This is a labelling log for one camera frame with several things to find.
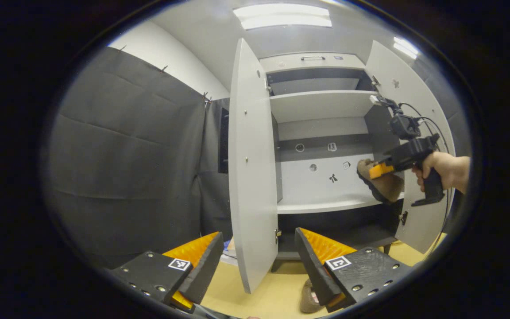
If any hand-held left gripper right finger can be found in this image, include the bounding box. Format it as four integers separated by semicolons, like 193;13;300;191
294;227;415;313

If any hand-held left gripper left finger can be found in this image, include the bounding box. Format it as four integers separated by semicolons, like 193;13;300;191
111;231;224;311

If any brown felt shoe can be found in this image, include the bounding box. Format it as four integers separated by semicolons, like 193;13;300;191
356;158;405;204
300;279;326;314

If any grey cabinet door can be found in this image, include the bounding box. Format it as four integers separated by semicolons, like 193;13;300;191
228;38;278;294
365;41;457;254

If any grey shoe cabinet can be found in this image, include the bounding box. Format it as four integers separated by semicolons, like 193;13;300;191
259;52;408;272

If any small ceiling light panel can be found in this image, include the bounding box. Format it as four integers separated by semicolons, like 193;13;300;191
392;37;419;59

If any black backdrop cloth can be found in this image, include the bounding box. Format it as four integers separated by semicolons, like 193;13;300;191
42;44;472;271

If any large ceiling light panel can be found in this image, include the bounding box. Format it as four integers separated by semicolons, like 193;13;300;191
233;4;332;31

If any black door handle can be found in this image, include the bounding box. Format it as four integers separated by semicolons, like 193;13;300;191
219;108;230;174

